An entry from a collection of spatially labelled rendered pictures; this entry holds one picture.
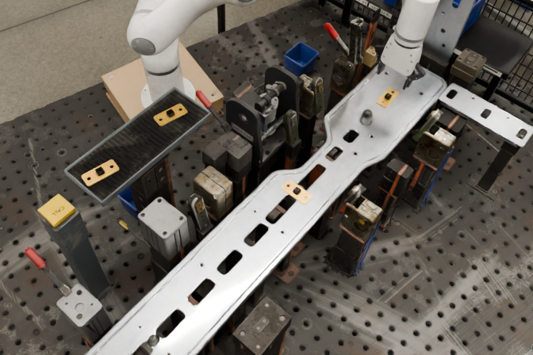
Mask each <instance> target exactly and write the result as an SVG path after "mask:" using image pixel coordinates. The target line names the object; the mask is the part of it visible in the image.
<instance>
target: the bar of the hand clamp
mask: <svg viewBox="0 0 533 355"><path fill-rule="evenodd" d="M348 23H349V24H350V26H351V31H350V47H349V61H350V62H352V63H353V64H354V65H355V61H356V60H358V63H357V64H356V65H357V66H360V60H361V49H362V33H363V32H364V33H367V32H368V31H369V30H370V24H368V23H366V24H365V25H363V19H362V18H360V17H356V18H355V19H354V20H349V22H348Z"/></svg>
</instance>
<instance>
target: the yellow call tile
mask: <svg viewBox="0 0 533 355"><path fill-rule="evenodd" d="M37 211H38V212H39V213H40V214H41V215H42V216H43V217H44V218H45V219H46V220H47V221H48V222H49V223H50V224H51V225H52V226H53V227H56V226H57V225H58V224H60V223H61V222H62V221H64V220H65V219H66V218H67V217H68V216H69V215H71V214H72V213H73V212H74V211H75V208H74V207H73V206H72V205H71V204H70V203H69V202H67V201H66V200H65V199H64V198H63V197H62V196H60V195H59V194H57V195H56V196H55V197H53V198H52V199H51V200H50V201H49V202H47V203H46V204H45V205H43V206H42V207H41V208H39V209H38V210H37Z"/></svg>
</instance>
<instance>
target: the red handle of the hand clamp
mask: <svg viewBox="0 0 533 355"><path fill-rule="evenodd" d="M324 28H325V29H326V30H327V32H328V33H329V35H330V36H331V38H332V39H333V40H334V41H335V42H336V43H337V44H338V46H339V47H340V49H341V50H342V51H343V53H344V54H345V56H346V57H347V58H348V59H349V49H348V48H347V46H346V45H345V43H344V42H343V41H342V40H341V38H340V37H339V34H338V33H337V32H336V31H335V30H334V28H333V27H332V25H331V24H330V23H326V24H325V26H324Z"/></svg>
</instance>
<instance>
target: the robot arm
mask: <svg viewBox="0 0 533 355"><path fill-rule="evenodd" d="M256 1H257V0H139V1H138V3H137V5H136V8H135V11H134V13H133V15H132V19H131V21H130V23H129V25H128V30H127V39H128V43H129V45H130V47H131V48H132V49H133V50H134V51H135V52H137V53H138V54H141V59H142V64H143V67H144V73H145V76H146V79H147V83H148V84H147V85H146V86H145V87H144V88H143V90H142V94H141V101H142V105H143V107H144V108H147V107H148V106H149V105H150V104H151V103H153V102H154V101H156V100H157V99H158V98H160V97H161V96H163V95H164V94H165V93H166V92H167V91H169V90H170V89H172V88H173V87H174V86H175V87H176V88H178V89H179V90H181V91H182V92H183V93H185V94H186V95H187V96H189V97H191V98H192V99H194V100H195V90H194V87H193V85H192V84H191V83H190V82H189V81H188V80H187V79H185V78H183V76H182V69H181V64H180V59H179V54H178V40H179V36H180V35H181V34H182V33H183V32H184V31H185V30H186V29H187V28H188V27H189V26H190V25H191V24H192V23H193V22H194V21H195V20H196V19H197V18H199V17H200V16H201V15H203V14H204V13H207V12H208V11H210V10H212V9H214V8H216V7H218V6H220V5H223V4H228V3H229V4H233V5H235V6H249V5H250V4H252V3H254V2H256ZM438 4H439V0H402V7H401V13H400V16H399V18H398V21H397V25H394V27H393V29H394V33H393V34H392V35H391V37H390V38H389V40H388V42H387V44H386V45H376V46H375V47H374V49H375V52H376V56H377V58H378V72H377V74H380V73H382V72H383V71H384V69H385V65H387V66H388V67H391V68H392V69H394V70H395V71H397V72H399V73H401V74H403V75H405V76H407V79H406V81H405V84H404V86H403V90H405V89H406V88H407V87H408V88H409V87H410V86H411V85H412V81H415V80H418V79H420V78H422V77H424V76H425V75H426V72H425V71H424V69H423V68H422V67H421V65H420V64H419V61H420V56H421V52H422V47H423V42H424V38H425V36H426V34H427V31H428V28H429V26H430V24H431V20H432V18H433V16H434V14H435V11H436V8H437V6H438ZM381 51H383V52H381ZM414 69H416V70H417V72H418V73H419V74H416V72H415V70H414ZM411 74H412V75H411Z"/></svg>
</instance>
